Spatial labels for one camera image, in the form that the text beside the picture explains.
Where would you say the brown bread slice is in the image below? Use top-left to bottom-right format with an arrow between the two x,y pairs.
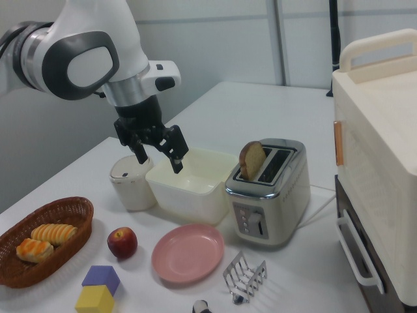
238,140 -> 267,181

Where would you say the brown wicker basket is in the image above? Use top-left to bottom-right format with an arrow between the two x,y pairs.
0,196 -> 94,289

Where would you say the long striped bread roll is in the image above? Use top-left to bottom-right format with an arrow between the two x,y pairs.
31,223 -> 79,246

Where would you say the cream plastic cabinet with handle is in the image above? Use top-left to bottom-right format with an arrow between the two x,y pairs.
331,28 -> 417,307

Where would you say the yellow cube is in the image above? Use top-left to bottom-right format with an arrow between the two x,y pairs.
75,284 -> 115,313

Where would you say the short orange glazed bread roll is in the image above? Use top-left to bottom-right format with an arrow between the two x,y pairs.
16,237 -> 54,263

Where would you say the red apple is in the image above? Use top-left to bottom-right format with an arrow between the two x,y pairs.
107,227 -> 138,260

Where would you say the purple cube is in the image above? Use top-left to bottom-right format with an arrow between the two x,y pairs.
81,265 -> 121,297

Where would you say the white toaster power cord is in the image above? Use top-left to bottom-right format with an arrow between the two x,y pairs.
301,184 -> 337,226

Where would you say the small white lidded bin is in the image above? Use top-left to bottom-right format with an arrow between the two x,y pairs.
109,155 -> 158,211

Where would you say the metal toast rack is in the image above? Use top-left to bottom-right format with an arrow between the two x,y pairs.
222,250 -> 268,306

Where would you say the black and white panda toy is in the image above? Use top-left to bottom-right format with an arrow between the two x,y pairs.
192,299 -> 211,313

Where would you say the cream and chrome toaster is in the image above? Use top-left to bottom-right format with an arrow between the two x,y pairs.
224,138 -> 312,250

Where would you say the white plastic container box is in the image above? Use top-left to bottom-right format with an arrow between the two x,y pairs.
145,146 -> 239,226

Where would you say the black camera stand pole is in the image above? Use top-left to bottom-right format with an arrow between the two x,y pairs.
326,0 -> 341,97

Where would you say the pink plate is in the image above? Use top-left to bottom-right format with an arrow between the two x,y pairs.
151,223 -> 225,284

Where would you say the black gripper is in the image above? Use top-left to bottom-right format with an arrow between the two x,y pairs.
113,96 -> 190,175

